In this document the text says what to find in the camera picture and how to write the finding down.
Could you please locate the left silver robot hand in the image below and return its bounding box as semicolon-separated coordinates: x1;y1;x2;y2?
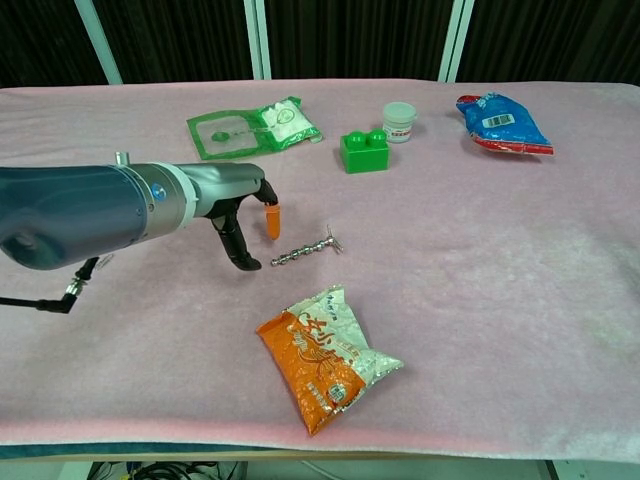
187;162;284;272

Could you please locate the small metal keychain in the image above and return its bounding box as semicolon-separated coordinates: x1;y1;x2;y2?
271;224;347;268

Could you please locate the green cotton pad bag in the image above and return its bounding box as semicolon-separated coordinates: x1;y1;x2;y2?
186;95;324;162

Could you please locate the green toy building brick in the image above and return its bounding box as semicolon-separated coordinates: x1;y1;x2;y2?
339;128;391;175

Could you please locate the small white plastic jar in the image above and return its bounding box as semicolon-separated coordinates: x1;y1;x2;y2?
382;101;419;145

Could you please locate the orange snack packet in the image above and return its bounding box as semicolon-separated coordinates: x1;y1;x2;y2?
255;284;405;438

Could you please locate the pink table cloth mat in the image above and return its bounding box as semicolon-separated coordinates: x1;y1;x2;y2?
0;78;640;464

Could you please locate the blue snack packet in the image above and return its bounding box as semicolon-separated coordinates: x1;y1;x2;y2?
454;91;555;157

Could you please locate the white partition frame post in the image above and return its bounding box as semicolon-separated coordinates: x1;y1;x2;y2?
74;0;124;85
437;0;475;83
243;0;273;81

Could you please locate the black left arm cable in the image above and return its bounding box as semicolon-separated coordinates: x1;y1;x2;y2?
0;257;101;315

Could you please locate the black floor cable tangle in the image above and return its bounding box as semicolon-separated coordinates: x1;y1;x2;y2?
89;460;241;480

